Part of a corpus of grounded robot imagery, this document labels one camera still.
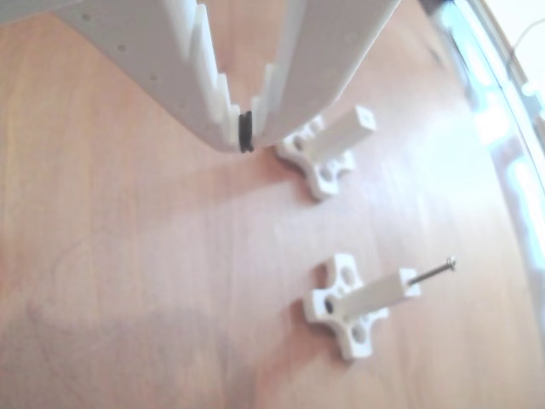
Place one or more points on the long silver screw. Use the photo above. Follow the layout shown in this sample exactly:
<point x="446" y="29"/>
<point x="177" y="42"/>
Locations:
<point x="430" y="275"/>

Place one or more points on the white cross-base post stand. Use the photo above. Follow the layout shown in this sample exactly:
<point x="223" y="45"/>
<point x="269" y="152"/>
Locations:
<point x="340" y="132"/>
<point x="374" y="294"/>

